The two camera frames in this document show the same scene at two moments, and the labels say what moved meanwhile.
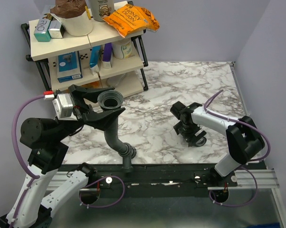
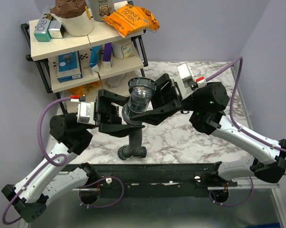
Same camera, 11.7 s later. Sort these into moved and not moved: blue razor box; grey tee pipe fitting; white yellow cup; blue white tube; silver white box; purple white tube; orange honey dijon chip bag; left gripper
Moved: left gripper; grey tee pipe fitting
Not moved: purple white tube; blue razor box; white yellow cup; orange honey dijon chip bag; silver white box; blue white tube
